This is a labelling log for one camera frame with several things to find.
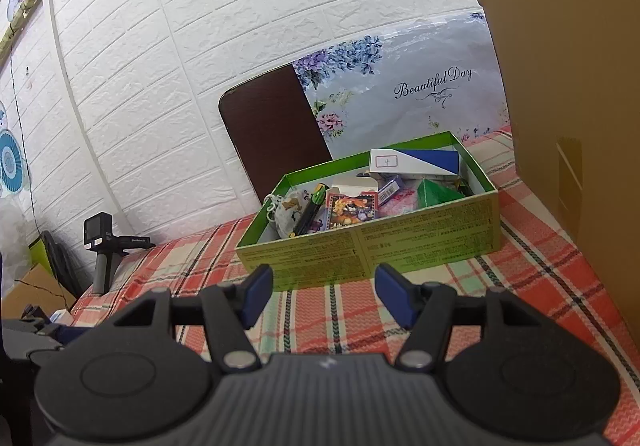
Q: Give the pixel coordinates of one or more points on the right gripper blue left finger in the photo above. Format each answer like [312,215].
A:
[256,293]

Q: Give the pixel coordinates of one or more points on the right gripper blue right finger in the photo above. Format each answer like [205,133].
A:
[402,298]

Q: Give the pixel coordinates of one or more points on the white floral drawstring pouch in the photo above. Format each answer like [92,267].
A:
[283,211]

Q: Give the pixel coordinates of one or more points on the black green yellow pen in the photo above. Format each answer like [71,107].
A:
[316,201]

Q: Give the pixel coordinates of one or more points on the green triangular box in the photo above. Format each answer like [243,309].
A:
[430,194]

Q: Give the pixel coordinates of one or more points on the red blue card box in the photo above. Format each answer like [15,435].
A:
[347,208]

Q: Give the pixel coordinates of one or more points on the white blue small box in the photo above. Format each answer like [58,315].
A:
[415,162]

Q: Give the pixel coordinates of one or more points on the blue barcode card box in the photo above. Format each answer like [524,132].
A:
[391,187]

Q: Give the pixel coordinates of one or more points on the green cardboard box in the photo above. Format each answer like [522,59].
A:
[428,237]

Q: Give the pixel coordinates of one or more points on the pink floral cloth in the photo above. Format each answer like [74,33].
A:
[403,203]

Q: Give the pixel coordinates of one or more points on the brown headboard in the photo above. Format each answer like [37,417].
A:
[272,128]

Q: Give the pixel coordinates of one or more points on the floral plastic bedding bag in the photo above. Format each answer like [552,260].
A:
[429,77]

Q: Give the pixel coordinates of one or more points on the brown cardboard box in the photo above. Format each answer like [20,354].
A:
[570,71]

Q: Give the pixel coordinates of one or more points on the round blue wall decoration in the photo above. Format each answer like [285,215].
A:
[15,173]

